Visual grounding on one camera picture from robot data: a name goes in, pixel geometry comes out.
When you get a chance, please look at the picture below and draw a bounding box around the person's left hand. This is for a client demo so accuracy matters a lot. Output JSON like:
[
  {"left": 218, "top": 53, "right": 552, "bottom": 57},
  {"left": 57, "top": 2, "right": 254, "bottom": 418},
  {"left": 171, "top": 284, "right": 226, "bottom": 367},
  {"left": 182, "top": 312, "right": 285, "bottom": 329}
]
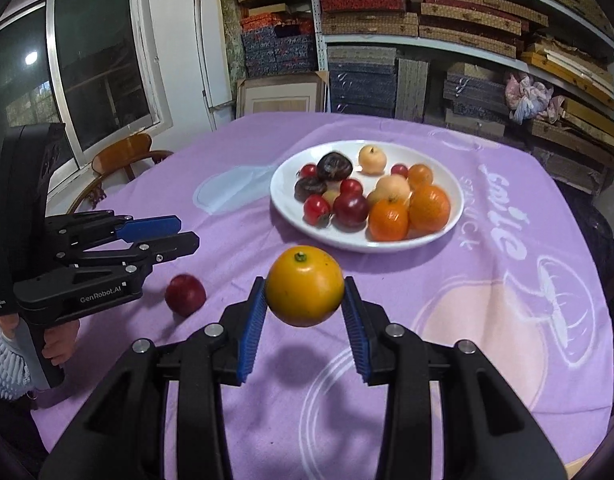
[{"left": 0, "top": 314, "right": 80, "bottom": 365}]

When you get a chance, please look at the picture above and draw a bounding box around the dark red plum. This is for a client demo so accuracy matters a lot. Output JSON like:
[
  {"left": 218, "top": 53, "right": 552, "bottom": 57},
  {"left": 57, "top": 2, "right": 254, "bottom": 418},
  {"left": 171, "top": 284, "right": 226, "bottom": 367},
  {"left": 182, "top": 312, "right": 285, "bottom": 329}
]
[
  {"left": 333, "top": 193, "right": 370, "bottom": 229},
  {"left": 164, "top": 274, "right": 207, "bottom": 318}
]

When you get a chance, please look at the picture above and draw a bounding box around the crumpled pink cloth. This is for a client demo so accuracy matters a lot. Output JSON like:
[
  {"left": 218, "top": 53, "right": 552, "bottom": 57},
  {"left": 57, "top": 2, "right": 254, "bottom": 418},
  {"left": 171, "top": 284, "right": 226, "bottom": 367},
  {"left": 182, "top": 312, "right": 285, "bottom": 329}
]
[{"left": 504, "top": 73, "right": 565, "bottom": 125}]

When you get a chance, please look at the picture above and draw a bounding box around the metal storage shelf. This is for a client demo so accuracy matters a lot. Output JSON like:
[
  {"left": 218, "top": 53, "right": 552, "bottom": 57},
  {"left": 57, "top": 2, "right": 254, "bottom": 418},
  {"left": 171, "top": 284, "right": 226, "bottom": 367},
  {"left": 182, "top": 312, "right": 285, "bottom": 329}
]
[{"left": 227, "top": 0, "right": 614, "bottom": 187}]

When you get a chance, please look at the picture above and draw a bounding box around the large orange tangerine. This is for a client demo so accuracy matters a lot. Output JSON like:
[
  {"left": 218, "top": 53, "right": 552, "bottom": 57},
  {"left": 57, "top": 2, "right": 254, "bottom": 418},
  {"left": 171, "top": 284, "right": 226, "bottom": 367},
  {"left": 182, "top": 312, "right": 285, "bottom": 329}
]
[{"left": 408, "top": 184, "right": 451, "bottom": 234}]

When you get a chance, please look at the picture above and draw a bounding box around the wooden chair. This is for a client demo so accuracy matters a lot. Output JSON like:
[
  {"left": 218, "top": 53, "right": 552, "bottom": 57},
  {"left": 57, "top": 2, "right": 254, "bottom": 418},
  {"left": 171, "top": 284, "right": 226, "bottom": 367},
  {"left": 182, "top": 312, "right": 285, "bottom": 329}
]
[{"left": 68, "top": 133, "right": 173, "bottom": 214}]

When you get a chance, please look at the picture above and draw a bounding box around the purple tablecloth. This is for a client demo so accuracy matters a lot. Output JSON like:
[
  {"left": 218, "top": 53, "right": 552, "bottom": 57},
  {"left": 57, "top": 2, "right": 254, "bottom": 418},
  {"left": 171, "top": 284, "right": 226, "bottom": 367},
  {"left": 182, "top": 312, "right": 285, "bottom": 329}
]
[{"left": 33, "top": 113, "right": 614, "bottom": 479}]

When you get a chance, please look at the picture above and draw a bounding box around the red tomato with stem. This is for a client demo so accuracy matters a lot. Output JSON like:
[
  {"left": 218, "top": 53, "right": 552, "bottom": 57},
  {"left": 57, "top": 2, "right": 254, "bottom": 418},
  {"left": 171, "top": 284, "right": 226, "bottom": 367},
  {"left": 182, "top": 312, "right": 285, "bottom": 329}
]
[{"left": 304, "top": 194, "right": 331, "bottom": 226}]

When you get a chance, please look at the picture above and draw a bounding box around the large pale yellow fruit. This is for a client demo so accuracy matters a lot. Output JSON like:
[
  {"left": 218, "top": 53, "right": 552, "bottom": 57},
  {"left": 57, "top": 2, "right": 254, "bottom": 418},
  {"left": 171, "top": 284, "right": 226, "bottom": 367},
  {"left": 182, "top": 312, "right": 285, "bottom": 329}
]
[{"left": 375, "top": 174, "right": 411, "bottom": 202}]

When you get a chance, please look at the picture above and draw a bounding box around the small tan loquat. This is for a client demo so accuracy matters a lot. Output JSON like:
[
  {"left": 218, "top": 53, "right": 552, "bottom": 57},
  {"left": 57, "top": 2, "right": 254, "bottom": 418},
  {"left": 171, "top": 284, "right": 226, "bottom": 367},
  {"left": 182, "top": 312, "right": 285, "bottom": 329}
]
[{"left": 367, "top": 188, "right": 385, "bottom": 208}]

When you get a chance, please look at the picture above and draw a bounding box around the white oval plate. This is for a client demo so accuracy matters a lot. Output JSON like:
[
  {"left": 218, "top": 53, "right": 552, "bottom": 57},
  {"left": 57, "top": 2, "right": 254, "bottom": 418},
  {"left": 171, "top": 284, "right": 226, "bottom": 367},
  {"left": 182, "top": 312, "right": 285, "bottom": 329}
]
[{"left": 270, "top": 140, "right": 465, "bottom": 254}]

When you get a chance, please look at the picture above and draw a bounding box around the pale yellow pear fruit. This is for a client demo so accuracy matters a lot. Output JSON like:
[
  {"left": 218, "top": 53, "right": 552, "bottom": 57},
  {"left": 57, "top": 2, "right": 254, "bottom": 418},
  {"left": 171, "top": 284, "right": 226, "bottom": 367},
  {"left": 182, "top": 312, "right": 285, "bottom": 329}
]
[{"left": 358, "top": 144, "right": 387, "bottom": 176}]

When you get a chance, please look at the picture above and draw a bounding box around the small orange kumquat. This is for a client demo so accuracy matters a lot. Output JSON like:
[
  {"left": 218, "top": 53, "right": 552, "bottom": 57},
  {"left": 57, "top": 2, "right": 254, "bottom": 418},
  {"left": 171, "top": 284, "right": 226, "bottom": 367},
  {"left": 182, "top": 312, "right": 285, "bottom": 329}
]
[{"left": 407, "top": 164, "right": 434, "bottom": 190}]

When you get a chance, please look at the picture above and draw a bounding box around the dark purple mangosteen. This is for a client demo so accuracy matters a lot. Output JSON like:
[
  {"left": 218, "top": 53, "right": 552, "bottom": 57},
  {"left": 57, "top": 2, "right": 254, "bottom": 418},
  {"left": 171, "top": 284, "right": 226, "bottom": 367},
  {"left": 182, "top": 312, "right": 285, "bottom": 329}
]
[{"left": 317, "top": 152, "right": 354, "bottom": 182}]

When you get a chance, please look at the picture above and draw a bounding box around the small red cherry tomato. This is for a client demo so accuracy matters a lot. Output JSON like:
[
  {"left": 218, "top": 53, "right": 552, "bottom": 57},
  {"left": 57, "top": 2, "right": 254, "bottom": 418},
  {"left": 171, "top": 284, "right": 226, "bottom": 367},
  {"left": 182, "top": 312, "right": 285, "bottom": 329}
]
[{"left": 339, "top": 178, "right": 363, "bottom": 195}]

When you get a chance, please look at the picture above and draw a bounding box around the small red cherry on plate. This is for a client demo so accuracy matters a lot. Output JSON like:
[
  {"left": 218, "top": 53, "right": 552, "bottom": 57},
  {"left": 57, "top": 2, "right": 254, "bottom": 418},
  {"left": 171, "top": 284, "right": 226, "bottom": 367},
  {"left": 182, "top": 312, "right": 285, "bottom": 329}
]
[{"left": 391, "top": 164, "right": 409, "bottom": 179}]

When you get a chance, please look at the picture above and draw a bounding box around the tan round longan fruit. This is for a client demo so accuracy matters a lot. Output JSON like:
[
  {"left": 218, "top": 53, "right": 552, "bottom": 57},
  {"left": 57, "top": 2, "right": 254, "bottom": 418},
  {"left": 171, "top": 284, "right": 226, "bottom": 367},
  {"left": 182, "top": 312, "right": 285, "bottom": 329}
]
[{"left": 322, "top": 188, "right": 339, "bottom": 207}]

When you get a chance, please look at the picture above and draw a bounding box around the framed picture leaning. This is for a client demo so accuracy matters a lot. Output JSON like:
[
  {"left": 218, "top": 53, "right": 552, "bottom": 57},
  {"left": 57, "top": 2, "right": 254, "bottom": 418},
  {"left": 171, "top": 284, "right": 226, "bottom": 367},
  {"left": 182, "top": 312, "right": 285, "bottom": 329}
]
[{"left": 235, "top": 70, "right": 329, "bottom": 118}]

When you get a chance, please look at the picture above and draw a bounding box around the window with white frame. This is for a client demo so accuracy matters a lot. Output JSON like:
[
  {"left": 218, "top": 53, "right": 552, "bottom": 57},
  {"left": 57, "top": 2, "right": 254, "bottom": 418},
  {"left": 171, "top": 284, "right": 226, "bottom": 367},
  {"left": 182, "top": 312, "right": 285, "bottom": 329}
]
[{"left": 0, "top": 0, "right": 173, "bottom": 188}]

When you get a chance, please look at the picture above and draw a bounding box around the dark red plum on plate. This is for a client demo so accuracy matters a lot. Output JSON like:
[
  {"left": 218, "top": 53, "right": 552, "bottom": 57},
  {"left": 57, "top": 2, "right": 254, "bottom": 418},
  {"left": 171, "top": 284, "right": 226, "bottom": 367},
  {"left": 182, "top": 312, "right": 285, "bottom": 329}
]
[{"left": 333, "top": 193, "right": 370, "bottom": 229}]

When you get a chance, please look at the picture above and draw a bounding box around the dark brown fruit on plate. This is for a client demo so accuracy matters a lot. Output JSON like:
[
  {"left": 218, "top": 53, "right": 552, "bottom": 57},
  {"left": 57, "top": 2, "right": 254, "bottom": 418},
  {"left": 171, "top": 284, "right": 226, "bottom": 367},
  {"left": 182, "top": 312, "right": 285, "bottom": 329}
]
[{"left": 294, "top": 177, "right": 328, "bottom": 203}]

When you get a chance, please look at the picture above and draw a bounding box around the yellow-orange citrus fruit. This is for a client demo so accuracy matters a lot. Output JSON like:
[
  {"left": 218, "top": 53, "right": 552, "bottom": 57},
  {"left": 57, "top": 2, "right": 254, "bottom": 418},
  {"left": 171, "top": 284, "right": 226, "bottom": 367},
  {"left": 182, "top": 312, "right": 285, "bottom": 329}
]
[{"left": 265, "top": 245, "right": 345, "bottom": 327}]

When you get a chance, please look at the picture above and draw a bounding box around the orange tangerine on plate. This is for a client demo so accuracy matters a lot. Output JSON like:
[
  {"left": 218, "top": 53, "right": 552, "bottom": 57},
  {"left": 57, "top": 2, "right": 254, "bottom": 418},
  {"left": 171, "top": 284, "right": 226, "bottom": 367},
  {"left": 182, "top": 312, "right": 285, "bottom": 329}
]
[{"left": 368, "top": 198, "right": 409, "bottom": 242}]

